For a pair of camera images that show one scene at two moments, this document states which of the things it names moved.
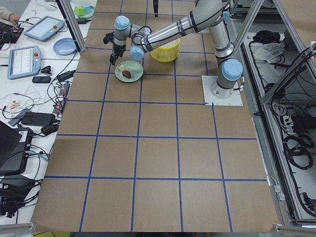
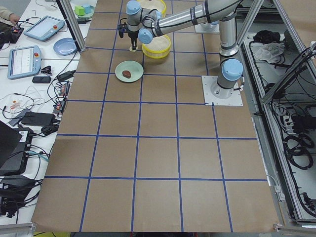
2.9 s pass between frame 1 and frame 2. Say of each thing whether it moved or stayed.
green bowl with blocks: stayed
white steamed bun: moved
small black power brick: stayed
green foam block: stayed
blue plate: stayed
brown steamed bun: stayed
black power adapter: stayed
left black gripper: moved
